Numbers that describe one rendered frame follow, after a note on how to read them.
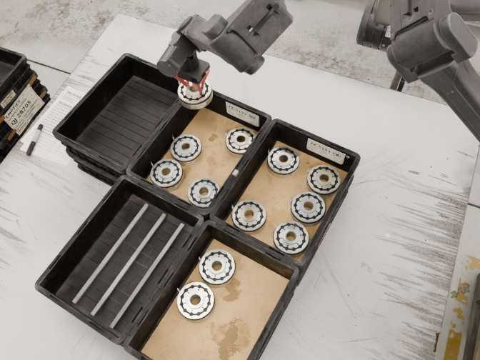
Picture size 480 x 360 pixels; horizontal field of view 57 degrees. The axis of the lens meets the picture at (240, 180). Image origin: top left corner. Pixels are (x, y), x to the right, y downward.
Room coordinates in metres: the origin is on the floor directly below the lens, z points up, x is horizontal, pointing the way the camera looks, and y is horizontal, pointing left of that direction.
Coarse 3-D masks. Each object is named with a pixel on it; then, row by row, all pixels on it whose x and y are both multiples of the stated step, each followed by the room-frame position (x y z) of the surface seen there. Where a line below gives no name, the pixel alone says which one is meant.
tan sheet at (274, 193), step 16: (304, 160) 0.73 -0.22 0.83; (320, 160) 0.72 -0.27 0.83; (256, 176) 0.68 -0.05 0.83; (272, 176) 0.68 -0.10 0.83; (304, 176) 0.67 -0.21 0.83; (256, 192) 0.63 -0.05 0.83; (272, 192) 0.62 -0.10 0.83; (288, 192) 0.62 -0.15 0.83; (272, 208) 0.57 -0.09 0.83; (288, 208) 0.56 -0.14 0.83; (304, 208) 0.56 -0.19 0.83; (272, 224) 0.51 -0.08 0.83; (272, 240) 0.46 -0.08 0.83
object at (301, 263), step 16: (272, 128) 0.80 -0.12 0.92; (256, 144) 0.74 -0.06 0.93; (336, 144) 0.71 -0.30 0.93; (240, 176) 0.64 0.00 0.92; (224, 192) 0.59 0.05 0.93; (224, 224) 0.49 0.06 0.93; (320, 224) 0.46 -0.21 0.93; (256, 240) 0.43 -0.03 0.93; (288, 256) 0.38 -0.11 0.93; (304, 256) 0.37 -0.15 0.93
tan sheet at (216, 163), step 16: (208, 112) 0.96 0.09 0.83; (192, 128) 0.90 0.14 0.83; (208, 128) 0.89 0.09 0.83; (224, 128) 0.89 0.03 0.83; (208, 144) 0.83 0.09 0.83; (224, 144) 0.82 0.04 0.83; (208, 160) 0.76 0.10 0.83; (224, 160) 0.76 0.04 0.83; (192, 176) 0.71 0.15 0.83; (208, 176) 0.70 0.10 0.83; (224, 176) 0.70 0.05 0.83; (176, 192) 0.66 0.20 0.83
